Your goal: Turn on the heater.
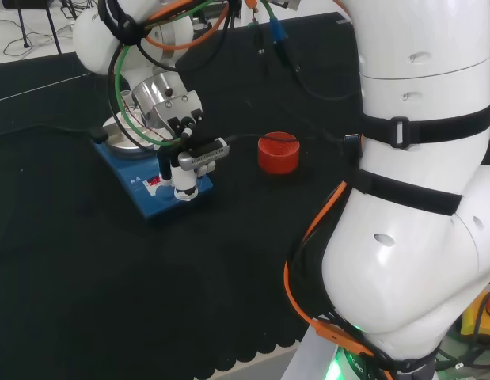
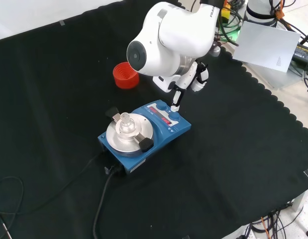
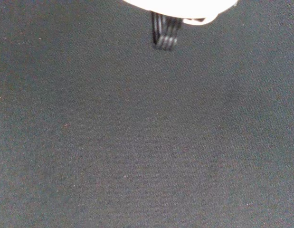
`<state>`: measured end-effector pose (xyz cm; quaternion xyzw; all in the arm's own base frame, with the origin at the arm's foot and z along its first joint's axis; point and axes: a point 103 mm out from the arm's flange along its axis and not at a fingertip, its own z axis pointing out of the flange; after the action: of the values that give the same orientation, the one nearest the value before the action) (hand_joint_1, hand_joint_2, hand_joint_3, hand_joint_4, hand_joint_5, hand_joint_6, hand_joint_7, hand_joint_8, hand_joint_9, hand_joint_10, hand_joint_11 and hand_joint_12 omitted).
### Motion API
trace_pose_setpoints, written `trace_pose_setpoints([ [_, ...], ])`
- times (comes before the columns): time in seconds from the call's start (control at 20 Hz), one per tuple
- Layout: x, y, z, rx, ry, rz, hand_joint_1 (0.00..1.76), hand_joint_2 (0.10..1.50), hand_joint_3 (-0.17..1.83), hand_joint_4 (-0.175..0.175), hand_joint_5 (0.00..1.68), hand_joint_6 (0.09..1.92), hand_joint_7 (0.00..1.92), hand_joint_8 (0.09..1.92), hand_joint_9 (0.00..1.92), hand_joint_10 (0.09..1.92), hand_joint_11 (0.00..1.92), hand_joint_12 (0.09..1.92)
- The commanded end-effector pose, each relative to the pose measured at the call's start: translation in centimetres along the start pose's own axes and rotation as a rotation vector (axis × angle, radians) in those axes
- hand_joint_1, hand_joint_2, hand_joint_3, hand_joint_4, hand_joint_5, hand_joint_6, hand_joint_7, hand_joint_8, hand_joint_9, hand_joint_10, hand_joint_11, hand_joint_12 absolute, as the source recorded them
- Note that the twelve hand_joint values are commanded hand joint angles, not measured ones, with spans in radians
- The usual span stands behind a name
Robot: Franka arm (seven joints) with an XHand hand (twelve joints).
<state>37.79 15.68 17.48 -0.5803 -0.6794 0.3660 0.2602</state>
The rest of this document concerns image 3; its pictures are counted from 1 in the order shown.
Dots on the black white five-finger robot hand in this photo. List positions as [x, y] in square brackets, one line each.
[180, 9]

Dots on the black cloth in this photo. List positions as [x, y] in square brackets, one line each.
[137, 133]

